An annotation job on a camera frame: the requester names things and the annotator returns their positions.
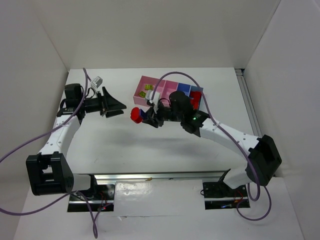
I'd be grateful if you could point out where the red rectangular lego brick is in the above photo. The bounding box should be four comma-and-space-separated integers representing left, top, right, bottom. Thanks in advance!
189, 91, 202, 110

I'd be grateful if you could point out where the red rounded lego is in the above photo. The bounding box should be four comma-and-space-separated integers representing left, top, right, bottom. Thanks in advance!
130, 107, 143, 124

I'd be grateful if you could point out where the dark blue lego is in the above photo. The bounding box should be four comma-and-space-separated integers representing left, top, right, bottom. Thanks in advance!
139, 109, 148, 120

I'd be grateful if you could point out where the small green lego brick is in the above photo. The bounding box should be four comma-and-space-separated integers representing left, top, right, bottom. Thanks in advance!
138, 91, 147, 98

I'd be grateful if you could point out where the small green square lego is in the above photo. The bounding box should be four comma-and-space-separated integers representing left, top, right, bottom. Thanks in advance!
144, 84, 154, 90

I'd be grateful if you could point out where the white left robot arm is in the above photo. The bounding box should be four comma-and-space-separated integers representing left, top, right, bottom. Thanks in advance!
26, 83, 127, 196

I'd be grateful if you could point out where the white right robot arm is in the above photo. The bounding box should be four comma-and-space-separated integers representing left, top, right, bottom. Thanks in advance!
142, 91, 282, 189

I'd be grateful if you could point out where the blue compartment tray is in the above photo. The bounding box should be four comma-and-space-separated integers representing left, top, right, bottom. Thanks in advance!
177, 83, 203, 110

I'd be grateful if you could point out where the pink compartment tray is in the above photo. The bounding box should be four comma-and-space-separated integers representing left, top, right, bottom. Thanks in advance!
132, 75, 180, 106

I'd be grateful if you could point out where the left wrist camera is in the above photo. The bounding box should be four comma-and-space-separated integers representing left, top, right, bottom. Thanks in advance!
91, 76, 103, 88

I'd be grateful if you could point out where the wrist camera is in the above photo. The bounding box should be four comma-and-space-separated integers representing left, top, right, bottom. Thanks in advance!
91, 76, 103, 88
145, 90, 160, 107

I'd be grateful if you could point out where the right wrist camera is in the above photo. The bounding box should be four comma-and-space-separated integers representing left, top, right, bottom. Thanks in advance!
145, 90, 160, 107

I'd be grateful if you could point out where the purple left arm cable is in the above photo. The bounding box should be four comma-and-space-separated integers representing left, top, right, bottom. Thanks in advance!
0, 67, 111, 240

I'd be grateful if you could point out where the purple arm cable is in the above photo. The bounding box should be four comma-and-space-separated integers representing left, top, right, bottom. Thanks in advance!
149, 71, 273, 221
0, 67, 111, 240

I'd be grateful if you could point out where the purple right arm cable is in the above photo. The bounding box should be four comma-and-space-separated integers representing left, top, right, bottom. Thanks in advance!
149, 71, 273, 221

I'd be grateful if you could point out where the aluminium side rail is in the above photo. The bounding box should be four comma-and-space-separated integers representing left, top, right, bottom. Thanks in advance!
234, 68, 263, 137

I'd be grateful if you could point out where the aluminium front rail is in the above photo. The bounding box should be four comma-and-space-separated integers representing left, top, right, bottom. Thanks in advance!
94, 170, 226, 183

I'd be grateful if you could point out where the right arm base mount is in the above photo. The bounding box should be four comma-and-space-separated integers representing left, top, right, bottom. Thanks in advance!
200, 181, 250, 210

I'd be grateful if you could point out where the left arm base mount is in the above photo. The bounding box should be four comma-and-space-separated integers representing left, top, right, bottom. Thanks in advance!
67, 183, 116, 213

